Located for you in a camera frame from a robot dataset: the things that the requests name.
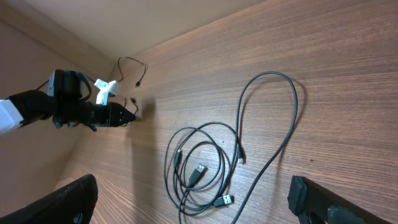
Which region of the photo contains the black left camera cable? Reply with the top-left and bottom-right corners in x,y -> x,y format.
35,70 -> 96,102

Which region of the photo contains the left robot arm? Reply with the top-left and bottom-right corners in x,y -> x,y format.
1,69 -> 136,134

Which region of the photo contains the thick black USB cable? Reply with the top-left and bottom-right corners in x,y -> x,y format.
164,71 -> 299,224

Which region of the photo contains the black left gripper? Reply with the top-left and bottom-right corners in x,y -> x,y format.
52,102 -> 136,131

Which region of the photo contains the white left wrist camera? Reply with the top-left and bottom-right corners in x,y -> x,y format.
94,79 -> 120,105

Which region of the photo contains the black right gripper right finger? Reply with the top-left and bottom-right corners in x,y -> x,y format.
287,175 -> 388,224

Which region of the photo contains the thin black USB cable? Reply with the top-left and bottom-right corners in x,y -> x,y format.
164,121 -> 245,216

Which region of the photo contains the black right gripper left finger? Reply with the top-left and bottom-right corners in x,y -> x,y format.
1,174 -> 98,224

